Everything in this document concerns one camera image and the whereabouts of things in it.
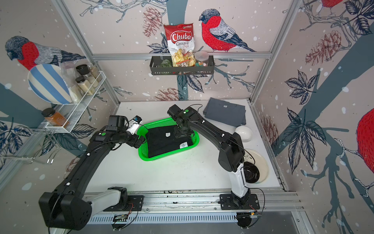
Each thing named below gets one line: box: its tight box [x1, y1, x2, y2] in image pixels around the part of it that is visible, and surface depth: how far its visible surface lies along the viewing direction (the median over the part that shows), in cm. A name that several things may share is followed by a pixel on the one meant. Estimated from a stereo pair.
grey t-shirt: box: [203, 97, 247, 128], surface depth 116 cm
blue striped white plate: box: [27, 63, 73, 105], surface depth 68 cm
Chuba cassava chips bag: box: [163, 22, 196, 67], surface depth 84 cm
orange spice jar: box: [41, 107, 70, 129], surface depth 63 cm
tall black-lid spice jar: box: [75, 64, 99, 89], surface depth 82 cm
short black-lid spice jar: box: [75, 76, 96, 96], surface depth 79 cm
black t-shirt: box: [146, 125, 194, 158], surface depth 95 cm
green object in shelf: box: [159, 59, 172, 68], surface depth 92 cm
